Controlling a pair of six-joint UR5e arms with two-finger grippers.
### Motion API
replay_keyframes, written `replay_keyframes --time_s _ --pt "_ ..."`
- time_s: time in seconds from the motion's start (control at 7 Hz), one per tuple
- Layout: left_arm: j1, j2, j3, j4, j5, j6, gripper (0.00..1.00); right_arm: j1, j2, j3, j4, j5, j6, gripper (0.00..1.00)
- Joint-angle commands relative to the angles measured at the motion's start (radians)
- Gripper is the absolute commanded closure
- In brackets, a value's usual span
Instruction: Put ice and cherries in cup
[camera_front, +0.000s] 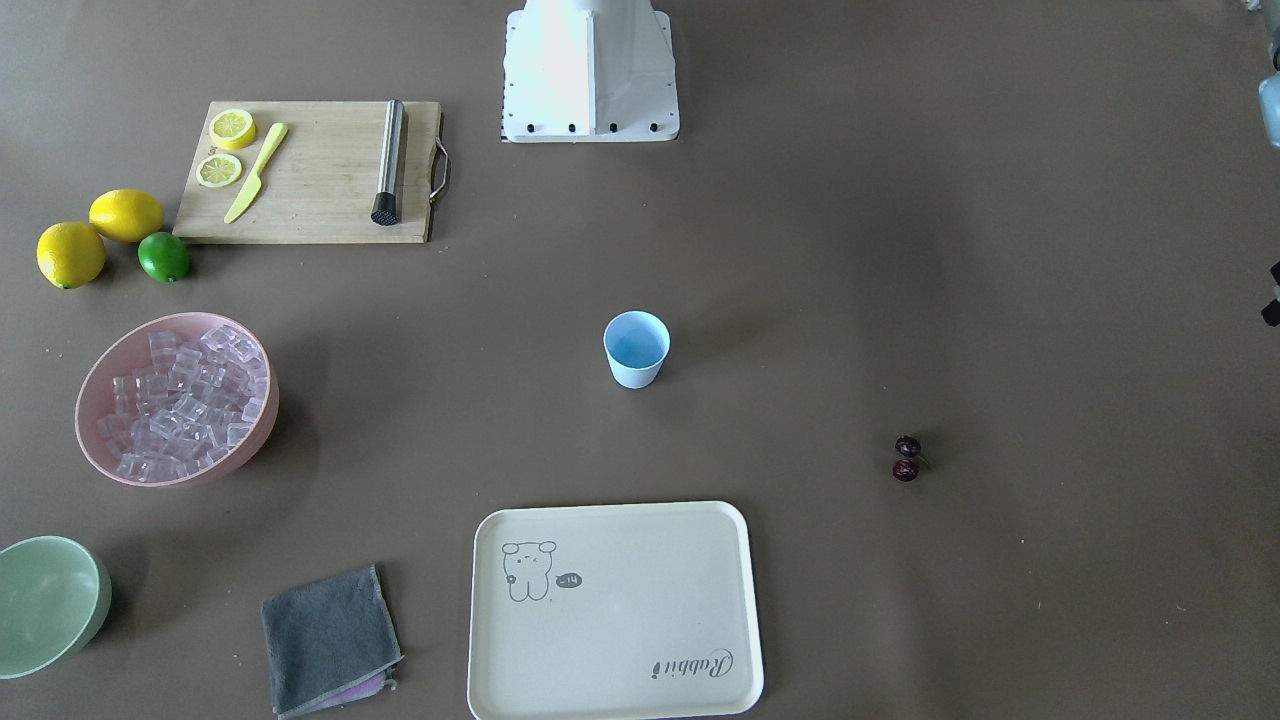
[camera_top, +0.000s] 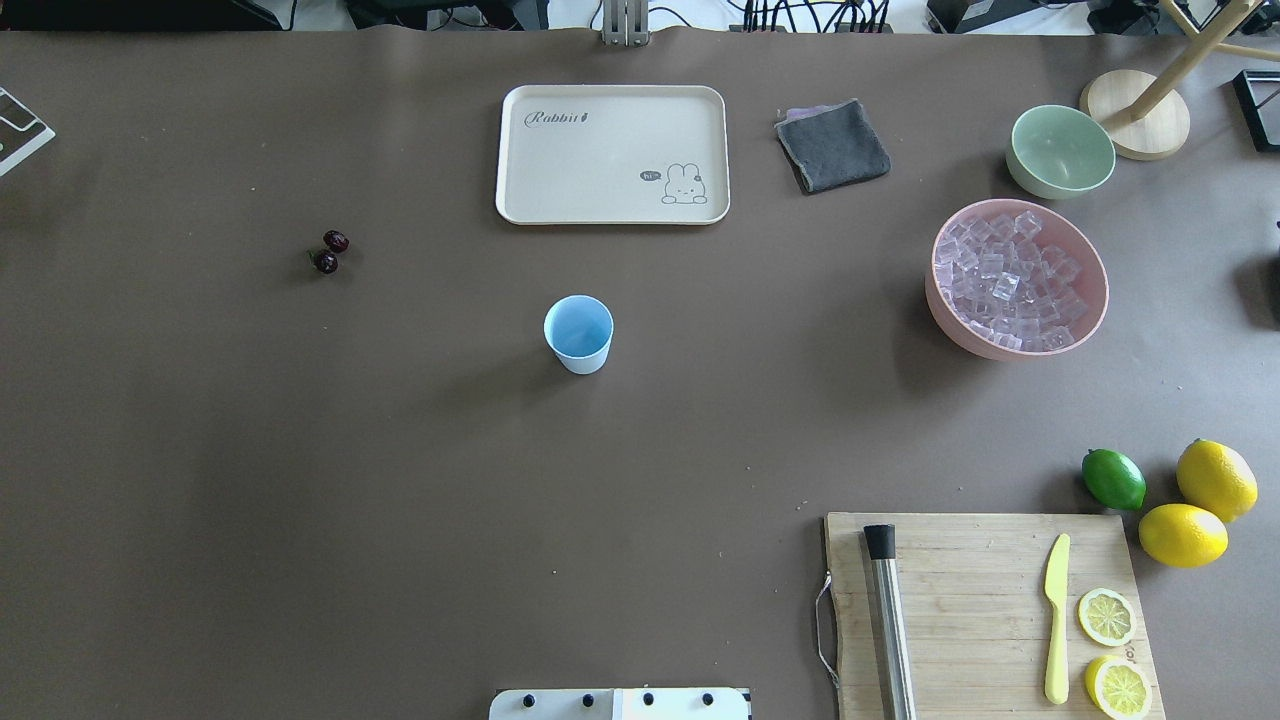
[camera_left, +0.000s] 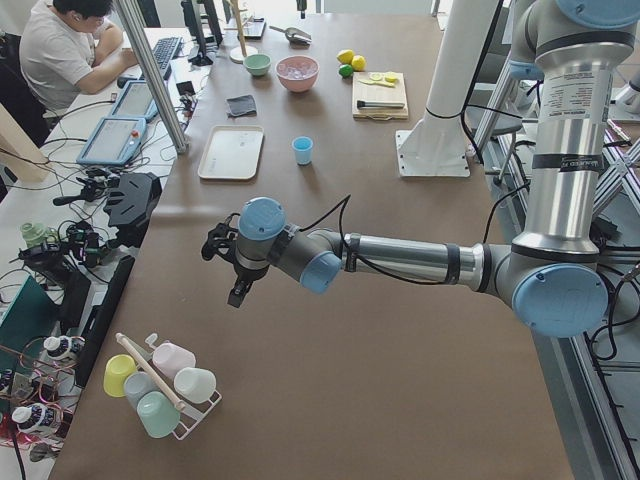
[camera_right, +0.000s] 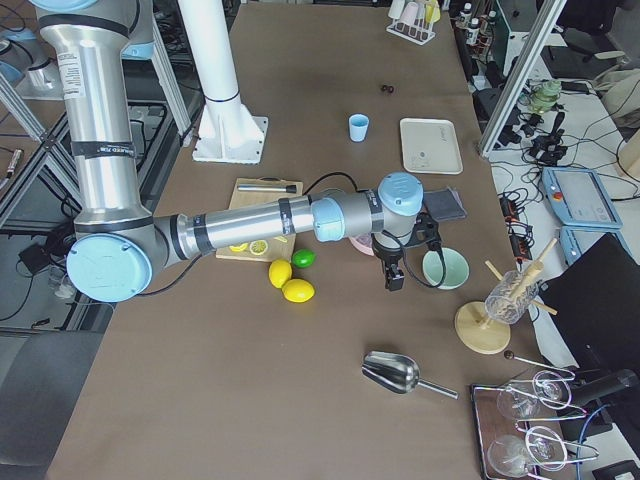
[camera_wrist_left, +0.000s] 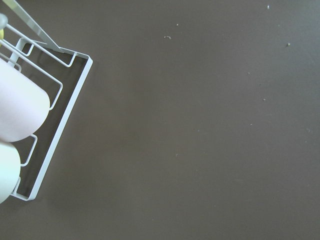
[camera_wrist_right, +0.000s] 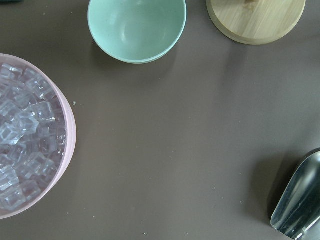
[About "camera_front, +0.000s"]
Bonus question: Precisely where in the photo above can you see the clear ice cubes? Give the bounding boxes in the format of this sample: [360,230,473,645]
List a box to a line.
[95,323,271,482]

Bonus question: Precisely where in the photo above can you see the light blue cup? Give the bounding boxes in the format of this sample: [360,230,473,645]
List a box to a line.
[602,310,671,389]

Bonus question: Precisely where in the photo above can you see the cream rabbit tray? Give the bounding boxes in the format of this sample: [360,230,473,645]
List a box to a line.
[467,501,765,719]

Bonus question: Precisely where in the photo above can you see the bamboo cutting board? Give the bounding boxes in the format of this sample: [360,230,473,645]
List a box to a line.
[172,100,443,245]

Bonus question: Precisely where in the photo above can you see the grey folded cloth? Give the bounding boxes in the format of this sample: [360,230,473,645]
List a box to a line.
[260,564,404,719]

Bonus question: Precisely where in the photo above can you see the yellow plastic knife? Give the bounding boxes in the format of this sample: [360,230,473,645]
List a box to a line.
[223,122,289,224]

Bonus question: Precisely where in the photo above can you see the lemon slice lower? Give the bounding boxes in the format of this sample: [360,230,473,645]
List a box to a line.
[193,152,243,190]

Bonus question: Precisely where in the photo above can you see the lemon slice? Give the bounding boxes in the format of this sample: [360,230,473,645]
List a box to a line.
[193,152,243,190]
[207,108,257,151]

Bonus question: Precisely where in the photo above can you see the lemon slice upper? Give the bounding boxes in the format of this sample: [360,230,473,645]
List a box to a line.
[207,108,257,151]

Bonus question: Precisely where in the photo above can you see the green lime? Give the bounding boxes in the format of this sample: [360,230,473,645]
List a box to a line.
[137,231,191,283]

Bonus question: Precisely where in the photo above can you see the pink bowl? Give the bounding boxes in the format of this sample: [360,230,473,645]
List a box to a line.
[76,313,282,488]

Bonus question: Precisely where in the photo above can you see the yellow lemon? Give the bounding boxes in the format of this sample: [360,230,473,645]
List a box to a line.
[36,222,108,290]
[90,188,165,243]

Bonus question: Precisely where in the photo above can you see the green bowl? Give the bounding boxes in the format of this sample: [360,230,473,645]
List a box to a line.
[1,536,113,680]

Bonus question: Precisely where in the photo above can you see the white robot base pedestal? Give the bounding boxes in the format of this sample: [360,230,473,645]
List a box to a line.
[500,1,681,143]

